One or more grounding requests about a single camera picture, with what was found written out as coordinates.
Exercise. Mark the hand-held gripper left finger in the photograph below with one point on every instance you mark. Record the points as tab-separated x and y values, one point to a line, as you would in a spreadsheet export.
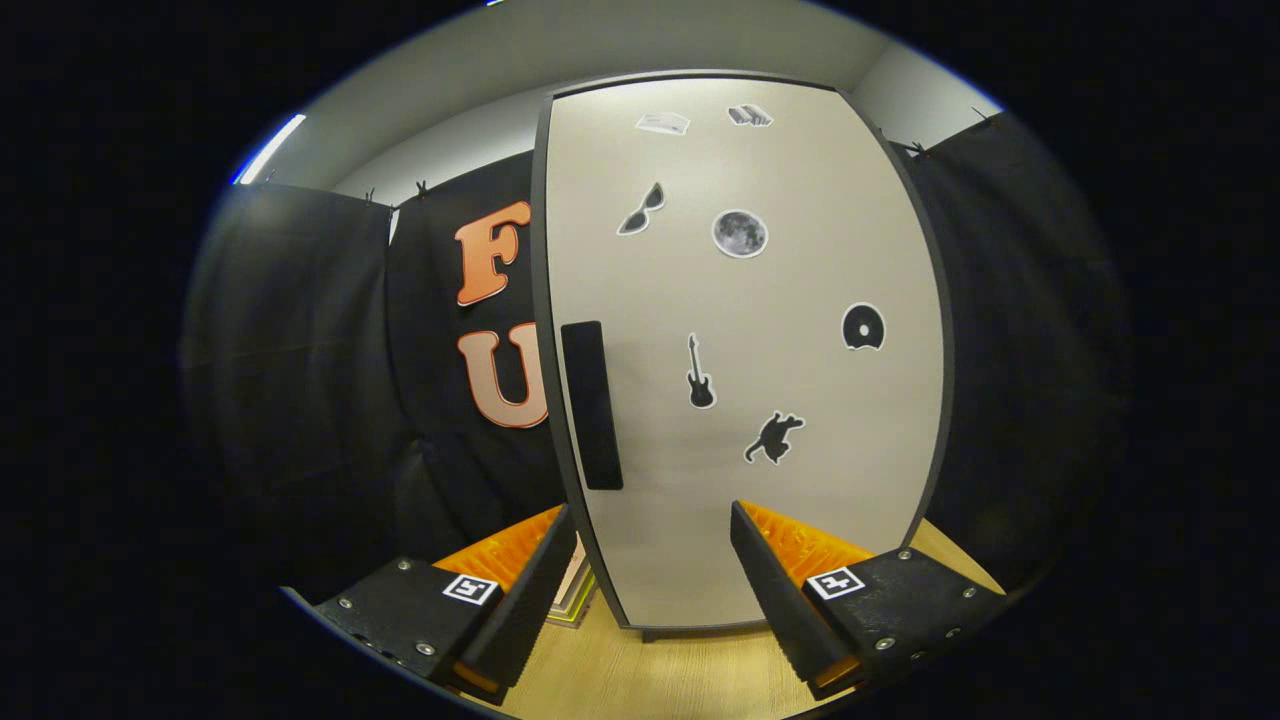
530	600

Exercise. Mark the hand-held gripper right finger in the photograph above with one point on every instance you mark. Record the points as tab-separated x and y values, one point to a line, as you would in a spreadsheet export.
780	600

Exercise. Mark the beige shoe cabinet door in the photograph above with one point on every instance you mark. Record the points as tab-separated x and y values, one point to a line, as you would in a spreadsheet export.
780	520

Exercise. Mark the dark grey shoe cabinet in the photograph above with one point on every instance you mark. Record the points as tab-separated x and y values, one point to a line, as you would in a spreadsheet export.
538	220

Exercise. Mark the stack of books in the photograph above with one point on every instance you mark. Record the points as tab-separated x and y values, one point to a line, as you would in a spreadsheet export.
578	595

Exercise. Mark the black backdrop cloth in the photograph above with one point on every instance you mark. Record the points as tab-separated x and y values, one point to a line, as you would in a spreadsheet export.
300	350

